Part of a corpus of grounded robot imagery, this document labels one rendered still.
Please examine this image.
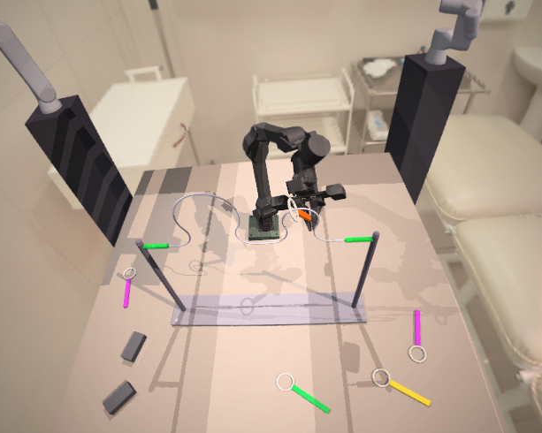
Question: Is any white loop with yellow handle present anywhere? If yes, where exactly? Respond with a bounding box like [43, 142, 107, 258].
[372, 368, 431, 406]

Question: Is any orange handle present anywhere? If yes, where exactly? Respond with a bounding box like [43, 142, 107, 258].
[287, 198, 311, 223]

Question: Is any white ring with green handle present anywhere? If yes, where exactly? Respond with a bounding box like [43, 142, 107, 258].
[277, 373, 330, 414]

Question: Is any white ring with magenta handle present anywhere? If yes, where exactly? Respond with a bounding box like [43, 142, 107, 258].
[409, 309, 427, 363]
[123, 268, 136, 308]

